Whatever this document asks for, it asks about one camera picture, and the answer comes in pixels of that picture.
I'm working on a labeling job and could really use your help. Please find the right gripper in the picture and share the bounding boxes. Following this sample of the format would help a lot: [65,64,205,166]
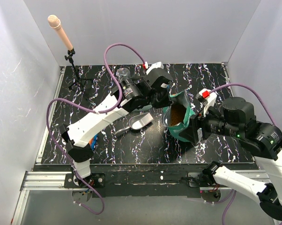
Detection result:
[177,101,241,144]

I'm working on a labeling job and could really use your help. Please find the green pet food bag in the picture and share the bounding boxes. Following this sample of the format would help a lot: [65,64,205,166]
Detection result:
[162,90,195,143]

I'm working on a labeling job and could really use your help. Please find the metal food scoop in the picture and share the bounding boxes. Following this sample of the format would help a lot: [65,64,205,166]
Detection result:
[115,112,154,136]

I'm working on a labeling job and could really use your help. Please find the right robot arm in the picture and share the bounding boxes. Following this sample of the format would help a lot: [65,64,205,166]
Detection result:
[179,97,282,222]

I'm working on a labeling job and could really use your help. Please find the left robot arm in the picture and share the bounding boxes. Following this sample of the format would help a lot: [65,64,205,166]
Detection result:
[59,68,173,188]

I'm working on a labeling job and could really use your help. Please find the mint double pet bowl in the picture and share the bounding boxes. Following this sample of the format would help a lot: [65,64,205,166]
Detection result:
[139,105,152,112]

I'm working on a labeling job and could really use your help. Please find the clear water bottle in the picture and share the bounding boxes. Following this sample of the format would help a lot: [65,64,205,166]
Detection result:
[116,67,131,83]

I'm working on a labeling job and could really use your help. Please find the black mounting plate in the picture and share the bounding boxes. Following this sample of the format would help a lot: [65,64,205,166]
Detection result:
[63,164,228,199]

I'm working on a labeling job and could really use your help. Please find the orange blue toy car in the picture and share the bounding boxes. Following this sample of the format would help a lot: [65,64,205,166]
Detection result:
[89,135,98,150]

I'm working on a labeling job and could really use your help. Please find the black microphone tripod stand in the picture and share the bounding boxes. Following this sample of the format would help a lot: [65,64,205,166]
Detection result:
[64,48,94,101]

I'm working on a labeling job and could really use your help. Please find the pink microphone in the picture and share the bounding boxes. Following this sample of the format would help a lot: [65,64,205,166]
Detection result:
[47,15,74,51]

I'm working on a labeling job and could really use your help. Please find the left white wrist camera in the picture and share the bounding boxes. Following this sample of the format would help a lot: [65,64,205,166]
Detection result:
[143,61,164,75]

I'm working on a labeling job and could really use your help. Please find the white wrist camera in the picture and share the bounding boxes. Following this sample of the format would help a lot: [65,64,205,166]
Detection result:
[143,61,164,75]
[195,88,217,117]

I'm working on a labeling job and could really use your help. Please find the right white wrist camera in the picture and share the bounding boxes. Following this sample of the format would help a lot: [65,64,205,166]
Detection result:
[195,88,217,117]

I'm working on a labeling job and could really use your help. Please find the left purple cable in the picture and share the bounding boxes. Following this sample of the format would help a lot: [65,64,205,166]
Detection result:
[46,43,148,215]

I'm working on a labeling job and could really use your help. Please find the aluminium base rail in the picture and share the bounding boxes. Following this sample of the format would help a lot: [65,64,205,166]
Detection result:
[12,172,277,225]

